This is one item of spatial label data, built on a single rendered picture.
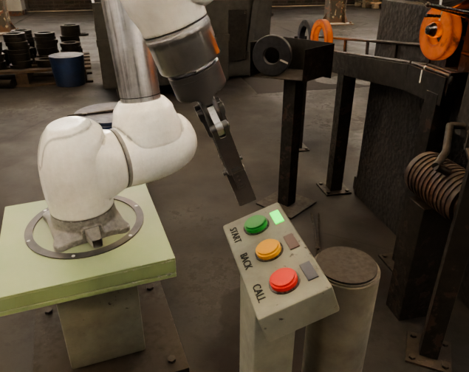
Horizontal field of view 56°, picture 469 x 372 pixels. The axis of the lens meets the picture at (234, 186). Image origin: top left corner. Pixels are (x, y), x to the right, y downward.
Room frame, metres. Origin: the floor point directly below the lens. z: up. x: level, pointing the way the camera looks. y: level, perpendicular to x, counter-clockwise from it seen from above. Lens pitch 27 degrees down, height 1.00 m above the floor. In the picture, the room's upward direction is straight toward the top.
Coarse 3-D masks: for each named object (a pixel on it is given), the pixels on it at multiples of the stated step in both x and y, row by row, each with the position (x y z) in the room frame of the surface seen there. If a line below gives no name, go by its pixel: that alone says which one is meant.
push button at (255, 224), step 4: (252, 216) 0.65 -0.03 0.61; (256, 216) 0.65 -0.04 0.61; (260, 216) 0.64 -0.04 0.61; (248, 220) 0.64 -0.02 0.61; (252, 220) 0.64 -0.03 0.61; (256, 220) 0.64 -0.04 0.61; (260, 220) 0.63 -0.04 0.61; (264, 220) 0.63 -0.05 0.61; (244, 224) 0.64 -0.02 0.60; (248, 224) 0.63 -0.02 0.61; (252, 224) 0.63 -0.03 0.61; (256, 224) 0.62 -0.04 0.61; (260, 224) 0.62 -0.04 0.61; (264, 224) 0.62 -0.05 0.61; (248, 228) 0.62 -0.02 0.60; (252, 228) 0.62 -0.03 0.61; (256, 228) 0.62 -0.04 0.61; (260, 228) 0.62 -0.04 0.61; (252, 232) 0.62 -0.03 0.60
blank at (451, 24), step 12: (432, 12) 1.41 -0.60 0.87; (444, 12) 1.36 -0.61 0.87; (444, 24) 1.35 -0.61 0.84; (456, 24) 1.31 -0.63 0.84; (420, 36) 1.45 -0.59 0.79; (444, 36) 1.33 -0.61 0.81; (456, 36) 1.31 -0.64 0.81; (432, 48) 1.38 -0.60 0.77; (444, 48) 1.32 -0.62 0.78; (432, 60) 1.37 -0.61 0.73
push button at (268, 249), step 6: (264, 240) 0.58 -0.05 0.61; (270, 240) 0.57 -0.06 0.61; (276, 240) 0.57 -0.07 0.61; (258, 246) 0.57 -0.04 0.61; (264, 246) 0.56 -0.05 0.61; (270, 246) 0.56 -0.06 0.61; (276, 246) 0.55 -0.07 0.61; (258, 252) 0.56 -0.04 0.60; (264, 252) 0.55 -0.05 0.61; (270, 252) 0.54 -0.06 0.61; (276, 252) 0.55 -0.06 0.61; (264, 258) 0.54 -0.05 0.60; (270, 258) 0.54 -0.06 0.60
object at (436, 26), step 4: (428, 24) 1.38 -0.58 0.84; (432, 24) 1.37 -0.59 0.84; (436, 24) 1.37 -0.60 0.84; (440, 24) 1.37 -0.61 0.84; (464, 24) 1.38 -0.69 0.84; (428, 28) 1.37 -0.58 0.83; (432, 28) 1.36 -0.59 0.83; (436, 28) 1.36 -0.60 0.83; (440, 28) 1.36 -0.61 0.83; (464, 28) 1.38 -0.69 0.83; (428, 32) 1.37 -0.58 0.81; (432, 32) 1.36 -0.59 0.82; (436, 32) 1.36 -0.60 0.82; (440, 32) 1.36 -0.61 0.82; (464, 32) 1.38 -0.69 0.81; (432, 36) 1.37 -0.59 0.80; (436, 36) 1.37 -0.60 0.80; (440, 36) 1.37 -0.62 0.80
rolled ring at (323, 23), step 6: (318, 24) 2.27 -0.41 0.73; (324, 24) 2.21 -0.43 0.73; (330, 24) 2.22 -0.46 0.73; (312, 30) 2.33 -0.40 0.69; (318, 30) 2.31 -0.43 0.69; (324, 30) 2.20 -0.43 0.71; (330, 30) 2.19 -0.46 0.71; (312, 36) 2.32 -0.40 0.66; (324, 36) 2.20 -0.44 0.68; (330, 36) 2.18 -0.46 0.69; (330, 42) 2.18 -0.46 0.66
